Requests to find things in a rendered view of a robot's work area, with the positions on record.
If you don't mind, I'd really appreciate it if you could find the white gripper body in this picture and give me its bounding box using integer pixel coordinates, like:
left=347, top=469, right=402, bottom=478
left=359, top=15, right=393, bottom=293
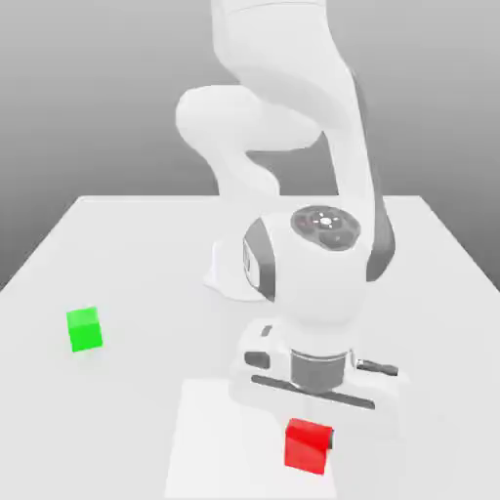
left=228, top=359, right=411, bottom=442

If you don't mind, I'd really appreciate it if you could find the small red cube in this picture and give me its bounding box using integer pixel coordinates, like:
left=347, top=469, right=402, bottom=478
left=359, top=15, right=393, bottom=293
left=283, top=417, right=335, bottom=477

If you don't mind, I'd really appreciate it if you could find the small green cube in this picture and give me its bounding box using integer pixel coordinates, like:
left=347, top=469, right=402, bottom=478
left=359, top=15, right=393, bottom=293
left=65, top=306, right=104, bottom=354

